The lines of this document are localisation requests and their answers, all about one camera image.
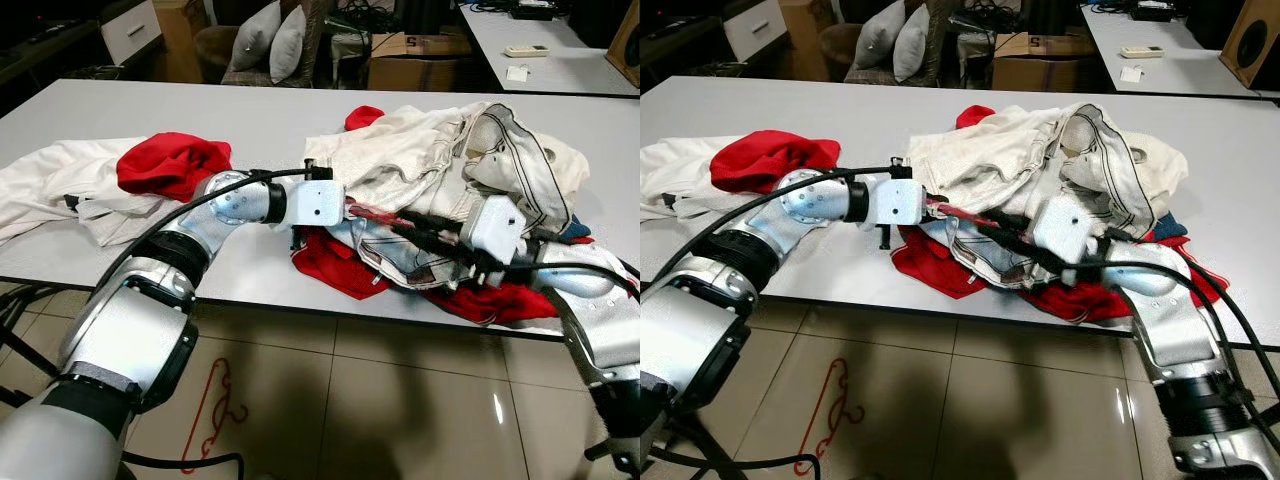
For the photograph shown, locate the white drawer unit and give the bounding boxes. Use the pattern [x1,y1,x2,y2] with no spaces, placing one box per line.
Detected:
[100,0,161,66]
[722,0,786,63]

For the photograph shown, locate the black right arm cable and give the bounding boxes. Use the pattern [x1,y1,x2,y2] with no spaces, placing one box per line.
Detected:
[1060,225,1280,456]
[480,262,641,301]

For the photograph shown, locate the brown cardboard box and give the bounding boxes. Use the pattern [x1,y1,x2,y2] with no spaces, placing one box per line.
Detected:
[150,0,208,83]
[778,0,831,81]

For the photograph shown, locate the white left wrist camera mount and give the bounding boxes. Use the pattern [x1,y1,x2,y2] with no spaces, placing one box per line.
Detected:
[868,178,926,249]
[288,178,347,251]

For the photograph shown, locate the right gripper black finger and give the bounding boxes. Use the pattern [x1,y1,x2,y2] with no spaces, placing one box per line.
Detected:
[402,232,461,266]
[964,213,1028,243]
[392,213,456,243]
[974,232,1033,266]

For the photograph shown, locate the grey pillow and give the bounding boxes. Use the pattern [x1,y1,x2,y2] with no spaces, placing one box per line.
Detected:
[230,0,283,73]
[270,5,308,84]
[893,5,931,84]
[852,0,906,73]

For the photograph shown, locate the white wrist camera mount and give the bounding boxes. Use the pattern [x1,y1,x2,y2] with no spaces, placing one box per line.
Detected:
[460,195,526,266]
[288,178,347,251]
[1030,195,1096,266]
[868,178,926,249]

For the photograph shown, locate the brown armchair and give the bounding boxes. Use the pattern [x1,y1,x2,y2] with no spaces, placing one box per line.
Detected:
[195,0,336,88]
[820,0,951,86]

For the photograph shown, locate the white table black legs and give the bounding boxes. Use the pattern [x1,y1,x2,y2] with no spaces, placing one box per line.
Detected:
[640,78,1280,351]
[0,78,641,341]

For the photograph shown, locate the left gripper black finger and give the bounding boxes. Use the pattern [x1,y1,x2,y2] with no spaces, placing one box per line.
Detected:
[935,196,1000,223]
[356,218,419,241]
[358,198,423,225]
[933,216,996,239]

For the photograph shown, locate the cream jacket black piping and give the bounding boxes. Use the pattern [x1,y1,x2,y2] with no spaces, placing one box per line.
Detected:
[1058,100,1191,236]
[465,100,593,241]

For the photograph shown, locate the cardboard box printed five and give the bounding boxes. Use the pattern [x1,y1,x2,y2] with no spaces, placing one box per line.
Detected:
[368,30,476,93]
[990,30,1086,93]

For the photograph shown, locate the cream trousers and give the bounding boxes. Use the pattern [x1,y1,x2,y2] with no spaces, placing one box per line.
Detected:
[305,103,481,216]
[905,103,1076,211]

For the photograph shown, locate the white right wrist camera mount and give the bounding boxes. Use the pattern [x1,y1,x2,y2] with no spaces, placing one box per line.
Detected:
[460,195,526,266]
[1030,195,1096,266]

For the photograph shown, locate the dark desk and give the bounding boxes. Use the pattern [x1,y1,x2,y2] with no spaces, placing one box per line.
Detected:
[0,10,111,116]
[640,10,731,101]

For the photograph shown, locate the crumpled red garment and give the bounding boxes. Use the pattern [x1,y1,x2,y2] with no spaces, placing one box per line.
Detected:
[710,130,843,196]
[117,133,234,203]

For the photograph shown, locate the black floor cable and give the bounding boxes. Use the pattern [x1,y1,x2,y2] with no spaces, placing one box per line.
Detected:
[650,450,801,473]
[120,452,246,473]

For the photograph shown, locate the red jacket white stripes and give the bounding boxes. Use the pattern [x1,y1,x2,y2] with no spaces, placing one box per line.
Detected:
[890,225,1231,323]
[290,228,561,327]

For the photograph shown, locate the wooden speaker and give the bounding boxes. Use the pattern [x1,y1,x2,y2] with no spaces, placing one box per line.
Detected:
[1218,0,1280,89]
[607,0,641,89]

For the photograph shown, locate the white seamed garment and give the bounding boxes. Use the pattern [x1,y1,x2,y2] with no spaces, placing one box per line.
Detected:
[345,225,481,293]
[920,215,1051,291]

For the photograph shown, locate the white shirt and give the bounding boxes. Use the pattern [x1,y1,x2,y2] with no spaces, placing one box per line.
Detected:
[640,137,781,236]
[0,137,186,248]

